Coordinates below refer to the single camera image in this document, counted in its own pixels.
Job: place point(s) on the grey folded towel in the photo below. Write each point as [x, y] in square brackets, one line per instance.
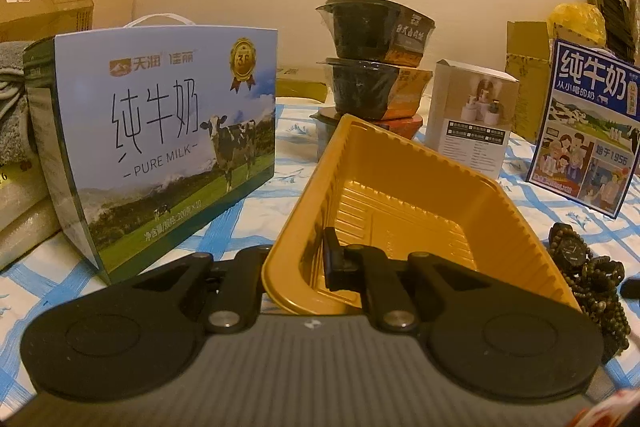
[17, 142]

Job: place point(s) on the small cardboard box back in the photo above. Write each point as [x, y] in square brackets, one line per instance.
[302, 82]

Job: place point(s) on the large pure milk carton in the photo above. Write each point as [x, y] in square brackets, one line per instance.
[147, 132]

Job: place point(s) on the blue checked table cloth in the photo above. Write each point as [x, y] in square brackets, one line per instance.
[54, 272]

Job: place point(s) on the brown cardboard box right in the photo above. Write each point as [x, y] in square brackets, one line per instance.
[528, 60]

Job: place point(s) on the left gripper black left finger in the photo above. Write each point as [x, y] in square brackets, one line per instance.
[235, 291]

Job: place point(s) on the lower rice bag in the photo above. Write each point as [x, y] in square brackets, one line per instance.
[29, 230]

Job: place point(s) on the brown cardboard box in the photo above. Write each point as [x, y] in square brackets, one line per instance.
[32, 20]
[528, 60]

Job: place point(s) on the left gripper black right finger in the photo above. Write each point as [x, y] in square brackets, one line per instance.
[369, 272]

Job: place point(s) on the orange plastic tray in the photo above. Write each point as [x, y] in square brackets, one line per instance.
[375, 188]

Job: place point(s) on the blue cartoon milk carton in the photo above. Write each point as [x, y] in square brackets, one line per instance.
[588, 145]

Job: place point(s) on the brown cardboard box left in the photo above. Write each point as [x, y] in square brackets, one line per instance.
[32, 20]

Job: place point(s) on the yellow plastic bag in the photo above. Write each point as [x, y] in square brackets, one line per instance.
[578, 22]

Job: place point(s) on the black wrist watch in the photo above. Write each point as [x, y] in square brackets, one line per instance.
[583, 270]

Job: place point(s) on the white rice bag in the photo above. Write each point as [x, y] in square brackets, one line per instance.
[22, 187]

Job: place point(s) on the white product box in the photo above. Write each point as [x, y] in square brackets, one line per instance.
[471, 114]

